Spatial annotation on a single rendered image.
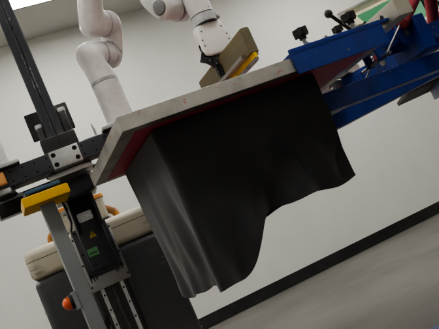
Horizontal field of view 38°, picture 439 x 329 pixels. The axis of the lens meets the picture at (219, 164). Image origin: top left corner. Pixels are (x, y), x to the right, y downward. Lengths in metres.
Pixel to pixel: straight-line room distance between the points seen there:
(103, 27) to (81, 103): 3.61
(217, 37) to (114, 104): 0.46
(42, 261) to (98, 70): 0.83
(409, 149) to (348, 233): 1.19
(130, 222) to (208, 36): 1.00
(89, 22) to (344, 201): 4.49
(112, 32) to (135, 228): 0.81
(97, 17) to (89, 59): 0.14
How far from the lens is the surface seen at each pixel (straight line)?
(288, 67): 1.64
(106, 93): 2.17
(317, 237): 6.14
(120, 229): 2.61
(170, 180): 1.55
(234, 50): 1.80
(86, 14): 2.23
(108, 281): 2.50
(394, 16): 1.82
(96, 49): 2.21
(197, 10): 1.93
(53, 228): 1.79
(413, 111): 7.06
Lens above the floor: 0.63
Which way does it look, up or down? 7 degrees up
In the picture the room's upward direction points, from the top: 24 degrees counter-clockwise
